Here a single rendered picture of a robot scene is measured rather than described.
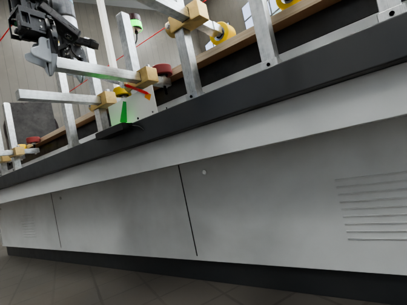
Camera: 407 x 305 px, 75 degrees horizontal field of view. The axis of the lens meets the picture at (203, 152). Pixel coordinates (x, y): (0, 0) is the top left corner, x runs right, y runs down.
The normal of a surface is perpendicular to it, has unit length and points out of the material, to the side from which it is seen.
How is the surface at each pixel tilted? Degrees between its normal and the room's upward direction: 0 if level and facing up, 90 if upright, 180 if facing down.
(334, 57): 90
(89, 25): 90
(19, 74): 90
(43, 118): 90
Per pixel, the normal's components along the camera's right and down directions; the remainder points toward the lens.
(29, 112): 0.63, -0.16
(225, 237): -0.59, 0.10
